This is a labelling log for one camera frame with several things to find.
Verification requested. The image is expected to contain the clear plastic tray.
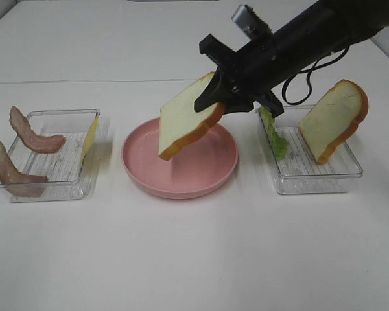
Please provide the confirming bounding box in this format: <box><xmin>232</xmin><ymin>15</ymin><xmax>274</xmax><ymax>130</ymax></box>
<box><xmin>0</xmin><ymin>109</ymin><xmax>106</xmax><ymax>202</ymax></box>
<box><xmin>255</xmin><ymin>106</ymin><xmax>363</xmax><ymax>195</ymax></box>

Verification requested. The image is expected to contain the right clear plastic tray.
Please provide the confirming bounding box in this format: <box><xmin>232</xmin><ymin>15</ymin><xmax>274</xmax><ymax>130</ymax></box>
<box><xmin>255</xmin><ymin>106</ymin><xmax>363</xmax><ymax>195</ymax></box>

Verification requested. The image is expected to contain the bread slice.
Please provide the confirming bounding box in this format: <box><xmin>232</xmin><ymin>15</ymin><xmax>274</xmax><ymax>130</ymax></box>
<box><xmin>298</xmin><ymin>80</ymin><xmax>369</xmax><ymax>164</ymax></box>
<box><xmin>158</xmin><ymin>71</ymin><xmax>225</xmax><ymax>161</ymax></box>

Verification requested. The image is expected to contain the left clear plastic tray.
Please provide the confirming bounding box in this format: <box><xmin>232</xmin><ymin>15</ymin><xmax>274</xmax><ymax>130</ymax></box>
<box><xmin>0</xmin><ymin>109</ymin><xmax>106</xmax><ymax>202</ymax></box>

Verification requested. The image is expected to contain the bacon strip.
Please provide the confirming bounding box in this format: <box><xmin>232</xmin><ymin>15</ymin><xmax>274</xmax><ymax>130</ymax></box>
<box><xmin>0</xmin><ymin>141</ymin><xmax>48</xmax><ymax>198</ymax></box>
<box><xmin>9</xmin><ymin>106</ymin><xmax>66</xmax><ymax>154</ymax></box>

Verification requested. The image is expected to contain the green lettuce leaf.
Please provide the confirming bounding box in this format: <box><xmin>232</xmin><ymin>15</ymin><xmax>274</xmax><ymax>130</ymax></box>
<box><xmin>259</xmin><ymin>106</ymin><xmax>289</xmax><ymax>160</ymax></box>

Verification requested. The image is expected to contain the yellow cheese slice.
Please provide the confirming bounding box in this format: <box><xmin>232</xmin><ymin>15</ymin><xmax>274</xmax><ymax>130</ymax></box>
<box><xmin>80</xmin><ymin>115</ymin><xmax>99</xmax><ymax>169</ymax></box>

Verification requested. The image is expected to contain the pink round plate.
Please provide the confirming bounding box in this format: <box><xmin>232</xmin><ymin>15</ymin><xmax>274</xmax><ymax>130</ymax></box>
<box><xmin>121</xmin><ymin>118</ymin><xmax>239</xmax><ymax>200</ymax></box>

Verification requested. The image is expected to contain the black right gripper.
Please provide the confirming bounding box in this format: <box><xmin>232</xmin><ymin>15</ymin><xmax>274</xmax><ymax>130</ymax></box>
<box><xmin>194</xmin><ymin>34</ymin><xmax>284</xmax><ymax>118</ymax></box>

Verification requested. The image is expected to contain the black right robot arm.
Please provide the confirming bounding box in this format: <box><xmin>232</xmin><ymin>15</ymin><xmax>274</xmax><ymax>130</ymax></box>
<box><xmin>194</xmin><ymin>1</ymin><xmax>389</xmax><ymax>117</ymax></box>

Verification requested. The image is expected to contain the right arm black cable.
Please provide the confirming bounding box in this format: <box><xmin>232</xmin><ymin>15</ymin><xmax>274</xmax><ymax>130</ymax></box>
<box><xmin>281</xmin><ymin>45</ymin><xmax>350</xmax><ymax>106</ymax></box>

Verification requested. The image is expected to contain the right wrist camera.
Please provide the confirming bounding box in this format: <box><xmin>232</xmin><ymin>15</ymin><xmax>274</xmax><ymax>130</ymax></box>
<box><xmin>231</xmin><ymin>5</ymin><xmax>272</xmax><ymax>40</ymax></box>

